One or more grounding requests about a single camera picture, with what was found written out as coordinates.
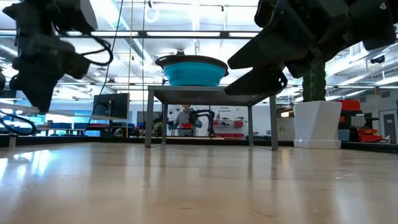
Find blue collapsible bowl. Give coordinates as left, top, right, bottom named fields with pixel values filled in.
left=154, top=55, right=229, bottom=87

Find black computer monitor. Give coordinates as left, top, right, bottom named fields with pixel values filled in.
left=92, top=92, right=130, bottom=121

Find low red tray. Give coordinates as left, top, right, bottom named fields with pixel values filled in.
left=357, top=129, right=384, bottom=143

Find green columnar cactus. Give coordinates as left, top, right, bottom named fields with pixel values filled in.
left=302, top=62, right=326, bottom=102

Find grey perforated metal shelf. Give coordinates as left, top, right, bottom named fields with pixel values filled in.
left=144, top=86, right=279, bottom=151

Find grey door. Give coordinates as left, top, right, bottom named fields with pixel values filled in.
left=382, top=113, right=397, bottom=145

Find thin black hanging cable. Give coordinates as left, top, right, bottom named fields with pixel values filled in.
left=88, top=0, right=124, bottom=125

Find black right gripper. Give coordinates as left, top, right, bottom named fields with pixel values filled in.
left=223, top=0, right=354, bottom=96

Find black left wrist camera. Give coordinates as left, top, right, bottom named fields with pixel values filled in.
left=54, top=0, right=99, bottom=32

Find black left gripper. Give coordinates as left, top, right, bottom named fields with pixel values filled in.
left=9, top=34, right=91, bottom=113

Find black overhead frame beam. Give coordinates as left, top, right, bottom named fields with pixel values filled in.
left=0, top=29, right=262, bottom=40

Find red storage bin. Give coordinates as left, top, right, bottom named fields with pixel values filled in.
left=337, top=99, right=361, bottom=111

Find person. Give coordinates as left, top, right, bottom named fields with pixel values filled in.
left=172, top=104, right=203, bottom=137

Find thick black cable loop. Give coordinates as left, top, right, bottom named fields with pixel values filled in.
left=0, top=110, right=37, bottom=137

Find white plant pot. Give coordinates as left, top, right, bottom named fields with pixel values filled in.
left=293, top=100, right=343, bottom=150

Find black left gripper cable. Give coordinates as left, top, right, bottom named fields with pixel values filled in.
left=58, top=30, right=114, bottom=67

